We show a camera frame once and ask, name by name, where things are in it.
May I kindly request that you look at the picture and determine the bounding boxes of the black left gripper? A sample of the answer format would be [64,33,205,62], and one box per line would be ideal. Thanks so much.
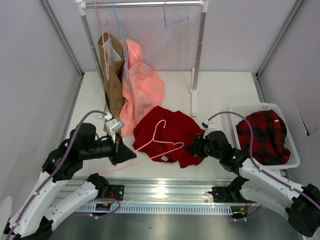
[82,130,137,165]

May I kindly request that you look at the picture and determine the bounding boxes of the pink wire hanger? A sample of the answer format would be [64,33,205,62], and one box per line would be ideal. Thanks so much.
[98,119,185,177]
[94,1,110,81]

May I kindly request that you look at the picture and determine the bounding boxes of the red skirt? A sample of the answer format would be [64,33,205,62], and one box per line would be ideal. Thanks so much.
[132,106,205,169]

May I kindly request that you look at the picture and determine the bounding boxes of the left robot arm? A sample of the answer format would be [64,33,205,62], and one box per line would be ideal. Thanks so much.
[3,123,137,240]

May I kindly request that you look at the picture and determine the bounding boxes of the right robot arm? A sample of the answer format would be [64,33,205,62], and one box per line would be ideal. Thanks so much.
[187,130,320,238]

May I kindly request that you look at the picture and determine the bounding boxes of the white laundry basket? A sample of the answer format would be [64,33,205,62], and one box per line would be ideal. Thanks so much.
[230,102,300,170]

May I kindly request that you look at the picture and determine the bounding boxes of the salmon pink garment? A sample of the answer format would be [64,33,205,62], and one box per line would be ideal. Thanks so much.
[119,38,165,137]

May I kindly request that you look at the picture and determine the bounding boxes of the red plaid shirt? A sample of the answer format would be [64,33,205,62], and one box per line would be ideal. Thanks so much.
[236,109,291,166]

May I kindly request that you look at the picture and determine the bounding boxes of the brown garment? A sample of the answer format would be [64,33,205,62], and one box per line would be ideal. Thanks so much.
[98,34,125,117]

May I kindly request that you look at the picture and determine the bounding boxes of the metal clothes rack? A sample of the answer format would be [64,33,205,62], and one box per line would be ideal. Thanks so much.
[75,0,209,118]

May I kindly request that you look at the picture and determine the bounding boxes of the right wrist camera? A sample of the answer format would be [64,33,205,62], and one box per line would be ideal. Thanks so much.
[201,119,217,134]

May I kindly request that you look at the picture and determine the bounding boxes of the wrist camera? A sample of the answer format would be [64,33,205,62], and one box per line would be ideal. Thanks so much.
[201,119,217,134]
[104,112,125,143]

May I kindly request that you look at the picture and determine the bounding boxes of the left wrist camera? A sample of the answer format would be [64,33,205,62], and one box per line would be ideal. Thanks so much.
[104,112,125,143]

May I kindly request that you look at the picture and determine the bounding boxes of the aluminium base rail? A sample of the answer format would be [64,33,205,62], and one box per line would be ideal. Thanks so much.
[62,178,306,207]

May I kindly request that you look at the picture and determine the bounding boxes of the white slotted cable duct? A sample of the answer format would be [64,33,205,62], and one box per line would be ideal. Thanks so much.
[75,203,233,216]

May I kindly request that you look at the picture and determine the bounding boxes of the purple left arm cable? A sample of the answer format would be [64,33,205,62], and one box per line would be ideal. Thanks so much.
[4,109,121,240]

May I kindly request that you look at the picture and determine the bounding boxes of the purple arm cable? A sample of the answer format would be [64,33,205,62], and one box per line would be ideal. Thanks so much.
[206,110,320,221]
[4,109,121,240]

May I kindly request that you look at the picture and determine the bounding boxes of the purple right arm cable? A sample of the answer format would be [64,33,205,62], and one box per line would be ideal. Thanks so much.
[206,110,320,221]

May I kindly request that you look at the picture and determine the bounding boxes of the blue wire hanger left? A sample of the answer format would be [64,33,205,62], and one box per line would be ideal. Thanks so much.
[112,1,130,81]

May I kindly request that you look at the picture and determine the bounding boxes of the blue wire hanger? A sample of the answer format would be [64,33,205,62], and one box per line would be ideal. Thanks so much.
[141,0,189,76]
[112,1,130,81]

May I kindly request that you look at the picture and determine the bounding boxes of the blue wire hanger right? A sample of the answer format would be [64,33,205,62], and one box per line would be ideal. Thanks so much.
[141,0,189,76]

